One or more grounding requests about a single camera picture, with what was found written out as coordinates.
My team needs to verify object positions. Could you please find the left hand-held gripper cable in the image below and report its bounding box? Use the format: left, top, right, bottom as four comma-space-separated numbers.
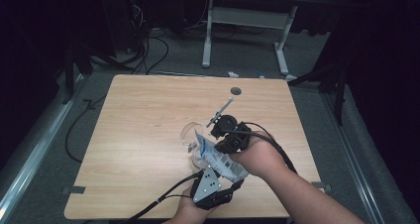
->
123, 169, 204, 224

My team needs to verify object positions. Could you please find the metal floor rail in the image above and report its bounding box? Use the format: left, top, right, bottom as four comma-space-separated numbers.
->
0, 73, 87, 218
321, 91, 385, 224

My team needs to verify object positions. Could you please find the hand-held gripper cable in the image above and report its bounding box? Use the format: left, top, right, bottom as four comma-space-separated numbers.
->
227, 121, 299, 174
123, 169, 204, 224

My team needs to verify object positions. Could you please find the person's left hand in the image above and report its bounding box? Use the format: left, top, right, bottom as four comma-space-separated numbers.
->
169, 186, 218, 220

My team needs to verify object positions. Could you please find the person's right hand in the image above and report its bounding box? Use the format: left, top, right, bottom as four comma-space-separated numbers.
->
229, 131, 289, 182

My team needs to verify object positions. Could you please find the white and blue pouch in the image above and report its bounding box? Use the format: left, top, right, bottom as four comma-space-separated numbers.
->
194, 129, 251, 183

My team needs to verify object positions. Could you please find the black stand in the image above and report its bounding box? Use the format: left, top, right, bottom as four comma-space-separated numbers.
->
286, 61, 348, 126
62, 42, 95, 105

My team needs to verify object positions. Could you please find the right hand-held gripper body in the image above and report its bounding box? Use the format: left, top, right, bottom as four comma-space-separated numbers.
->
205, 96, 254, 154

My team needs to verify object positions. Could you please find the clear glass jar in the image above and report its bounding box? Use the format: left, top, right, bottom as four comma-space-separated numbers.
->
179, 122, 212, 170

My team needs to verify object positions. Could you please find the grey tape strip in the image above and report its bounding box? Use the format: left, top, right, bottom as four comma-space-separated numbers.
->
311, 181, 332, 191
62, 185, 86, 196

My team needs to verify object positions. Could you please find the bundle of black cables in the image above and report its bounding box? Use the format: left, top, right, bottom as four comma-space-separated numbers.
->
88, 2, 170, 75

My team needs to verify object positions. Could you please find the black floor cable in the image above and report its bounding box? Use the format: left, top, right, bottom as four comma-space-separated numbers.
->
64, 94, 107, 164

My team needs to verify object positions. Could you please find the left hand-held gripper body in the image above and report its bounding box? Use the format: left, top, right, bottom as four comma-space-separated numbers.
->
190, 166, 233, 211

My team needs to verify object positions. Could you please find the right hand-held gripper cable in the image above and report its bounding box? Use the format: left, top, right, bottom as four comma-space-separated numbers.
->
227, 121, 299, 174

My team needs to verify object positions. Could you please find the white metal desk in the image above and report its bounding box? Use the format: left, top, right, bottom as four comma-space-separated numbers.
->
201, 0, 341, 83

